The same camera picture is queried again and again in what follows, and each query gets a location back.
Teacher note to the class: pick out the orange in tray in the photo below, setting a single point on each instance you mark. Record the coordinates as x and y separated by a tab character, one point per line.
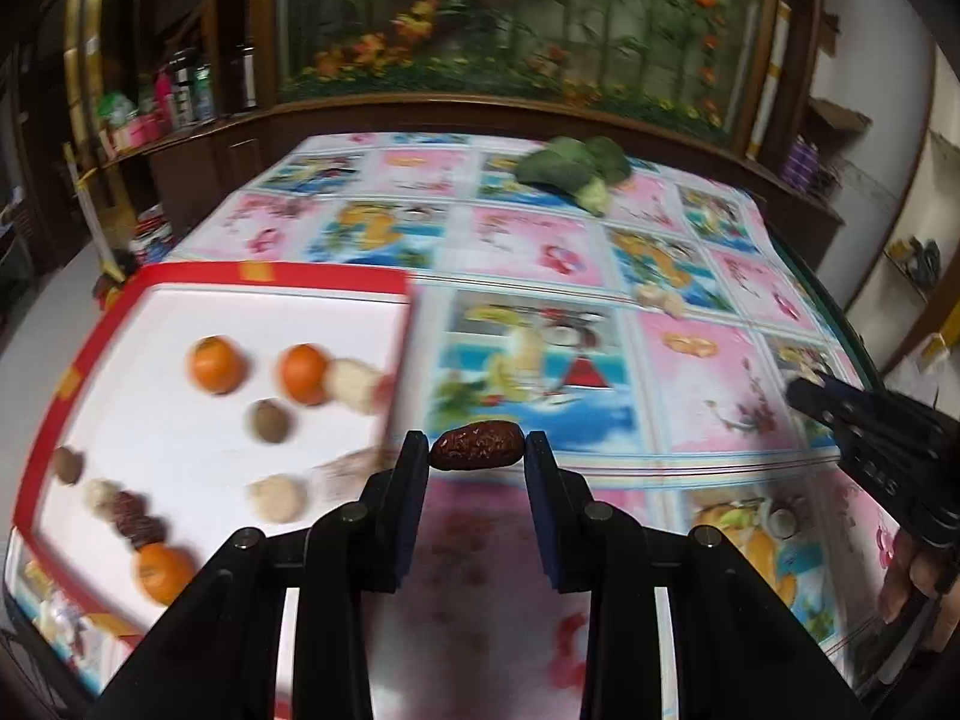
162	572
302	370

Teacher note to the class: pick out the dark red jujube date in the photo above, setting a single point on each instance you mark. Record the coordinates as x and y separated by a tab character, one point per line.
131	520

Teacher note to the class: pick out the red white tray box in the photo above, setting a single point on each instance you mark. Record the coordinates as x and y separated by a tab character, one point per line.
128	404

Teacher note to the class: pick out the green leafy vegetable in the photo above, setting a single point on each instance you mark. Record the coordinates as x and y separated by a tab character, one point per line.
583	171

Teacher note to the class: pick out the brown longan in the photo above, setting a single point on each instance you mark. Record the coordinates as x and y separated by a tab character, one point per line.
67	465
270	421

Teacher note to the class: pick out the orange in tray lower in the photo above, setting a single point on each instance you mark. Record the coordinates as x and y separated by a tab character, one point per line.
162	572

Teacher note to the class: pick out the bottles on left shelf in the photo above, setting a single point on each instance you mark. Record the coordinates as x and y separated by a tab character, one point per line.
177	99

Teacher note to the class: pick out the colourful fruit print tablecloth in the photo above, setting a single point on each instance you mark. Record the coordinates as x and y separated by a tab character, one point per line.
522	308

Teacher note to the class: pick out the orange in tray upper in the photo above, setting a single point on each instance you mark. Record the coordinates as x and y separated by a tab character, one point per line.
302	370

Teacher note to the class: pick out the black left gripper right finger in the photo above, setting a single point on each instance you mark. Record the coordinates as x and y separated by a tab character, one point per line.
585	544

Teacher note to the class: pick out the large orange tangerine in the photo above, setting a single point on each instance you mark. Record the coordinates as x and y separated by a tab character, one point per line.
216	365

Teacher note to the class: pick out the purple bottles on shelf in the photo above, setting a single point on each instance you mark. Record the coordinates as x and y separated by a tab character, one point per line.
800	165

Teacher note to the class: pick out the right hand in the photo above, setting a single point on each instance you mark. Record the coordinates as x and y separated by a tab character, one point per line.
917	568

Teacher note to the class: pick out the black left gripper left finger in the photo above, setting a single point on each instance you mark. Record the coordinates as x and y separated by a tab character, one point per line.
367	544

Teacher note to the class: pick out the flower aquarium display cabinet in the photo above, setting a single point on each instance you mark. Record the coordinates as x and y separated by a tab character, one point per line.
690	66

